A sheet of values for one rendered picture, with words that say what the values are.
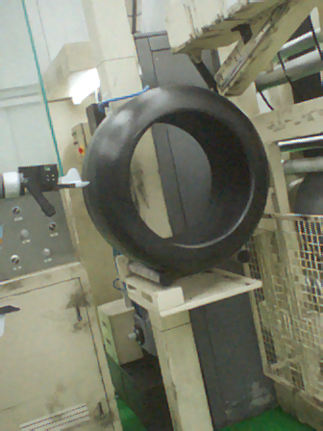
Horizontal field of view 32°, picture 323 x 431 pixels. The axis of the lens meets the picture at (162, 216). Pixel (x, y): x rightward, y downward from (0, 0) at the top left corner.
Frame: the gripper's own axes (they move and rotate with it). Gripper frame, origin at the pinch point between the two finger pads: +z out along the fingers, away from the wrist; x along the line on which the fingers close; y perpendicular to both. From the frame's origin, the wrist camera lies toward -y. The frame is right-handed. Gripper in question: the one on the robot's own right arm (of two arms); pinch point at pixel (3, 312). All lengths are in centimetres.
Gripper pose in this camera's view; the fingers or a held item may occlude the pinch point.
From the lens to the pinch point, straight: 106.7
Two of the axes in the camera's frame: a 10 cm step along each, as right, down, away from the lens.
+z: 9.7, -1.8, -1.7
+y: 1.8, 9.8, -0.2
